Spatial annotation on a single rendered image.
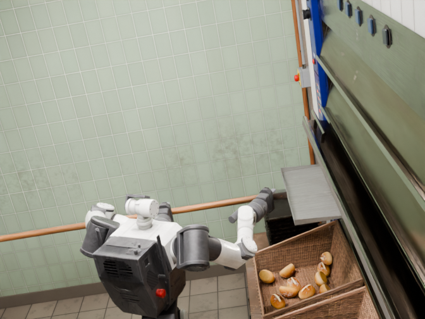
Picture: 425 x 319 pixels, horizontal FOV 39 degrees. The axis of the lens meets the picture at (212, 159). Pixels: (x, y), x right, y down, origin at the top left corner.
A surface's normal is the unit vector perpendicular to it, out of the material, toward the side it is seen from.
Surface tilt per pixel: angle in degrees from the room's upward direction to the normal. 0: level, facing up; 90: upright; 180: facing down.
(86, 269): 90
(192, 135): 90
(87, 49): 90
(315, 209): 0
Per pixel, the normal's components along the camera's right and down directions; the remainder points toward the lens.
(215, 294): -0.17, -0.91
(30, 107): 0.00, 0.39
